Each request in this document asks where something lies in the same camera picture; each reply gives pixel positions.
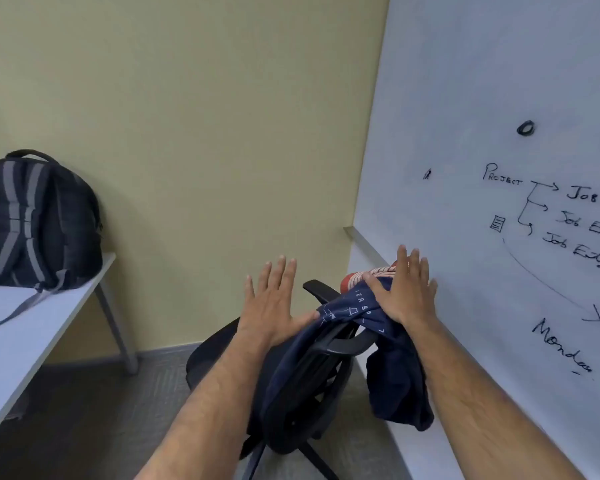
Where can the navy blue hoodie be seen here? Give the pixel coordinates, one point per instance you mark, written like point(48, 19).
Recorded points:
point(395, 384)

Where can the white whiteboard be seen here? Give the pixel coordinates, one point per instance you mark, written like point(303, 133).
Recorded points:
point(480, 94)

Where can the black grey backpack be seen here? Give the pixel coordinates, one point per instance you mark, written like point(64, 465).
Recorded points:
point(70, 219)

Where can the black swivel office chair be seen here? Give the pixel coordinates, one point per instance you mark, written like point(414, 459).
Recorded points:
point(300, 389)

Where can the person's right forearm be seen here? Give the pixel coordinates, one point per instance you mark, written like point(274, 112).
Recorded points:
point(480, 404)

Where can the person's left hand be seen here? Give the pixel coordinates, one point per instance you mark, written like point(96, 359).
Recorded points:
point(272, 314)

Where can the person's right hand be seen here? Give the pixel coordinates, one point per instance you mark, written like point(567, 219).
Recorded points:
point(407, 294)

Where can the person's left forearm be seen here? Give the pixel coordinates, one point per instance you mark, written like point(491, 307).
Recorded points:
point(210, 409)

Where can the grey table leg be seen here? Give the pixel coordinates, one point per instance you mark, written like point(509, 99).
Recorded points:
point(117, 329)

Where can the red striped cloth clothes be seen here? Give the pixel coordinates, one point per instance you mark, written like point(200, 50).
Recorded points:
point(355, 282)

